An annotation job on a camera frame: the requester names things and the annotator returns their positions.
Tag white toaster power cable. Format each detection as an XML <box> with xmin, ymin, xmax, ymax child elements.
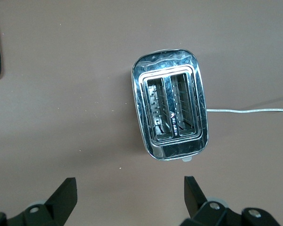
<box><xmin>206</xmin><ymin>107</ymin><xmax>283</xmax><ymax>113</ymax></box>

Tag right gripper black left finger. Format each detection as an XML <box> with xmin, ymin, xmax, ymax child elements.
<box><xmin>0</xmin><ymin>177</ymin><xmax>78</xmax><ymax>226</ymax></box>

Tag chrome two-slot toaster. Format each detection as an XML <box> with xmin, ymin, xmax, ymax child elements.
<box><xmin>131</xmin><ymin>48</ymin><xmax>209</xmax><ymax>162</ymax></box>

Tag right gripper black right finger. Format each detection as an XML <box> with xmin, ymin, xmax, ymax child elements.
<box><xmin>179</xmin><ymin>175</ymin><xmax>281</xmax><ymax>226</ymax></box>

